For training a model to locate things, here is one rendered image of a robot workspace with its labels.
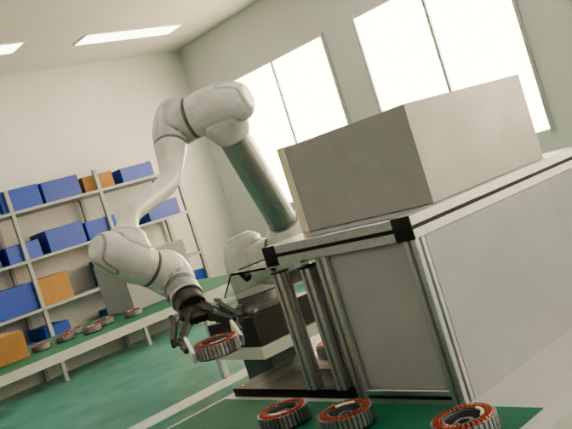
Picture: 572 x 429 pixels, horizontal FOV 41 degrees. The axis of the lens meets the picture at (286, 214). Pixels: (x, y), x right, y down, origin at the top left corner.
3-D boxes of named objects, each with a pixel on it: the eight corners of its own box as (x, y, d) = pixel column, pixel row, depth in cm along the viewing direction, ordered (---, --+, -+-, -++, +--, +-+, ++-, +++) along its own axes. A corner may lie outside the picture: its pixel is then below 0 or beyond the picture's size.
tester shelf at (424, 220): (266, 267, 172) (260, 248, 172) (442, 196, 217) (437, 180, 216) (414, 239, 139) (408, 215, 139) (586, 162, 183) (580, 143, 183)
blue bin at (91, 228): (74, 245, 844) (69, 228, 843) (103, 236, 867) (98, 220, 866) (89, 240, 811) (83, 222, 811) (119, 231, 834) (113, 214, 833)
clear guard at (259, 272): (224, 299, 195) (217, 276, 194) (291, 270, 210) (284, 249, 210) (307, 286, 170) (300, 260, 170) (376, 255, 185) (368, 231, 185)
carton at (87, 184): (71, 199, 850) (66, 185, 850) (100, 191, 873) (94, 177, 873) (86, 192, 820) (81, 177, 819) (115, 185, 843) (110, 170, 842)
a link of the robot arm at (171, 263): (186, 311, 201) (145, 296, 194) (168, 281, 214) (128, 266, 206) (207, 277, 200) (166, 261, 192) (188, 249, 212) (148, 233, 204)
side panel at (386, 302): (359, 403, 161) (314, 259, 160) (368, 397, 163) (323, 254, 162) (466, 406, 140) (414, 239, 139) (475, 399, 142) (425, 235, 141)
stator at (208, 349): (191, 359, 180) (186, 344, 180) (235, 342, 184) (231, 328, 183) (202, 366, 169) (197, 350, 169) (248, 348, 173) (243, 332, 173)
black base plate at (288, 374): (235, 396, 199) (232, 388, 199) (388, 313, 241) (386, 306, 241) (362, 399, 164) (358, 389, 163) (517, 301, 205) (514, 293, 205)
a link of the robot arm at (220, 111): (283, 259, 280) (340, 239, 274) (283, 288, 267) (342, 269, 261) (181, 88, 237) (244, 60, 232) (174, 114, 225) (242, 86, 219)
